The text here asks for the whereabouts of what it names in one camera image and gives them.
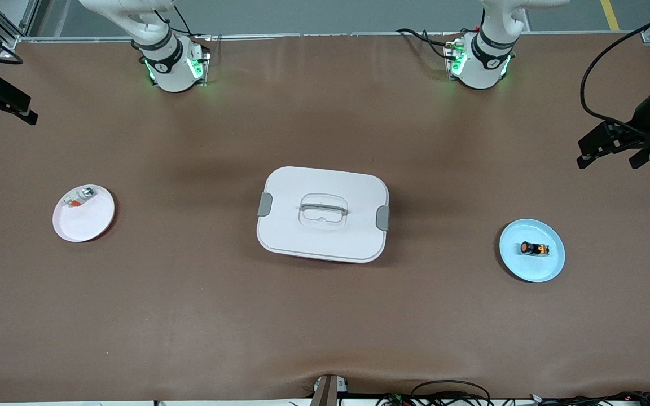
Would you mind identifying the silver table edge rail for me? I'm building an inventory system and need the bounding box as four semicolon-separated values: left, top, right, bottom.
17;31;642;45

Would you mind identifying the black cable bundle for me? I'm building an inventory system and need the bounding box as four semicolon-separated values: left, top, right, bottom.
376;390;650;406

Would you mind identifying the brown bracket post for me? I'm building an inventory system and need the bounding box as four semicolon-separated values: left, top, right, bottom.
309;374;338;406

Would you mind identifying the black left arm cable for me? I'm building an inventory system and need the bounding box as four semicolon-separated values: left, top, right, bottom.
579;0;650;131

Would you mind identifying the brown table mat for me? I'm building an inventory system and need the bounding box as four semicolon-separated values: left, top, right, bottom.
0;33;650;404

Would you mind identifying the black base cable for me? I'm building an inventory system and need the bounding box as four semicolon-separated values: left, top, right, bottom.
153;3;213;63
396;27;475;60

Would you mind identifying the white lidded storage box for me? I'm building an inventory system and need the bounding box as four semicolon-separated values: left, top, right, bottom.
256;166;390;264

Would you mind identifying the silver switch with green end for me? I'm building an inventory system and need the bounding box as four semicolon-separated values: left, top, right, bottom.
63;188;96;208

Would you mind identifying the light blue round plate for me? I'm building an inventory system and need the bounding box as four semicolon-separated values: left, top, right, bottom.
499;219;566;283

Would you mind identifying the pink round plate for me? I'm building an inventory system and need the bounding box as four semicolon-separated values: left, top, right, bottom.
52;184;116;243

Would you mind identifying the black looped cable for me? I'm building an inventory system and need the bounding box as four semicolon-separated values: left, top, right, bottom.
411;380;493;406

